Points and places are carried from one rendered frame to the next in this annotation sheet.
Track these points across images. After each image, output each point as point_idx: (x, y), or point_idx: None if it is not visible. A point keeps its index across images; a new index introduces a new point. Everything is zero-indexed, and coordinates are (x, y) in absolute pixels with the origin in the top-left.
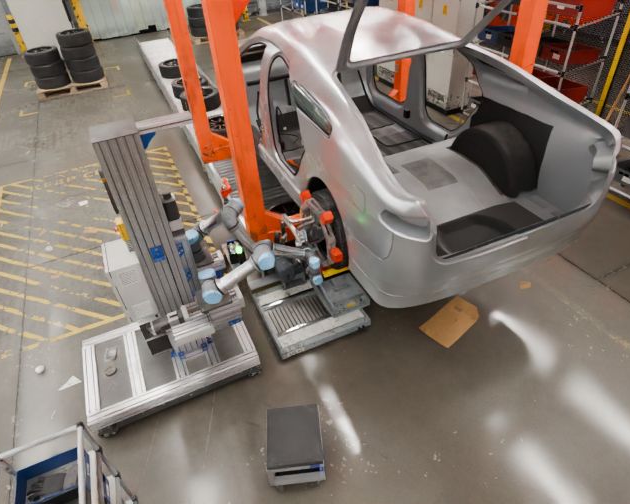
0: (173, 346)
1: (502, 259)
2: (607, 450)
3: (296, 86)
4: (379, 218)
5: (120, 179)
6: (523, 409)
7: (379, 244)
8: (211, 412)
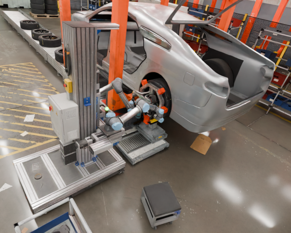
0: (78, 159)
1: (241, 110)
2: (277, 190)
3: (142, 28)
4: (203, 87)
5: (81, 53)
6: (242, 177)
7: (200, 100)
8: (102, 194)
